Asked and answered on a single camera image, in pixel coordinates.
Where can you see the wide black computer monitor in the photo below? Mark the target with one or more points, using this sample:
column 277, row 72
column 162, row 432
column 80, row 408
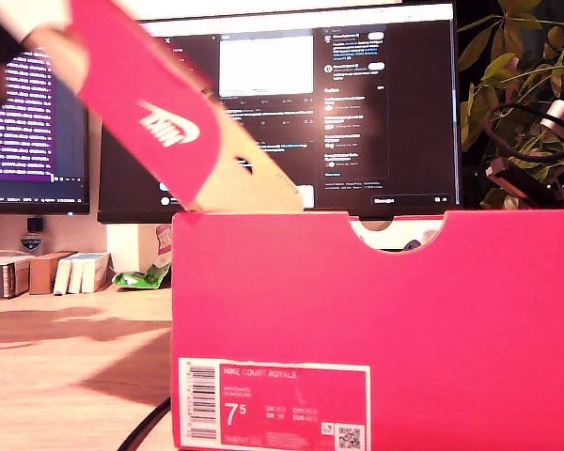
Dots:
column 357, row 117

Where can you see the white box with blue top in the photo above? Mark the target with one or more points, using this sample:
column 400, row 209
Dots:
column 96, row 272

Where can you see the small white box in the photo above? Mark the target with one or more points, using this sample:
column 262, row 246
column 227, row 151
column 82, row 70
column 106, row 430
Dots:
column 77, row 277
column 62, row 279

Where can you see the computer monitor with purple text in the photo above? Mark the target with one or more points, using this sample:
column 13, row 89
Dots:
column 28, row 141

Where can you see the green leafy houseplant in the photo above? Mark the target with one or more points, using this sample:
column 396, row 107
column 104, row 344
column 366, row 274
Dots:
column 498, row 70

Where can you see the flat white book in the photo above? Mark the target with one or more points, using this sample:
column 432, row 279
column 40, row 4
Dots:
column 4, row 254

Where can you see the green plastic packet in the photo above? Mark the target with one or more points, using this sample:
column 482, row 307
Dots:
column 136, row 280

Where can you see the red Nike shoebox with lid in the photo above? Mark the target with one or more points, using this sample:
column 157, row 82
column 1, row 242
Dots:
column 357, row 305

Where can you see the dark green box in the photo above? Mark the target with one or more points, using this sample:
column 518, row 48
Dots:
column 2, row 282

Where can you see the shield-shaped badge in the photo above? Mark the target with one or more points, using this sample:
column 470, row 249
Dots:
column 31, row 244

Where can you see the white monitor stand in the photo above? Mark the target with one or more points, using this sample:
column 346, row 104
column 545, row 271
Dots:
column 122, row 249

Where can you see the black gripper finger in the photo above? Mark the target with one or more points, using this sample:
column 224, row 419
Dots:
column 1, row 80
column 510, row 181

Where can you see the white box behind shoebox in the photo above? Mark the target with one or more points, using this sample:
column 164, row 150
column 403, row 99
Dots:
column 427, row 232

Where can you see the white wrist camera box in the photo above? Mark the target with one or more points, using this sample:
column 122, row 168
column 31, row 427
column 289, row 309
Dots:
column 19, row 16

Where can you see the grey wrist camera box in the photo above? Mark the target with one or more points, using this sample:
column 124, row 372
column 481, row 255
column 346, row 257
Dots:
column 560, row 117

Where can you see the red and white bag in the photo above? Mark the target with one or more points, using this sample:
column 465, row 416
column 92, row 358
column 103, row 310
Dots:
column 163, row 244

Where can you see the black monitor mount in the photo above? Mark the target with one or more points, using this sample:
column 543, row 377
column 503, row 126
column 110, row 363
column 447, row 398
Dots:
column 35, row 225

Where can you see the small purple object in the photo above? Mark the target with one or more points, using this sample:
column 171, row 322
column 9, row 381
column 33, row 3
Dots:
column 412, row 245

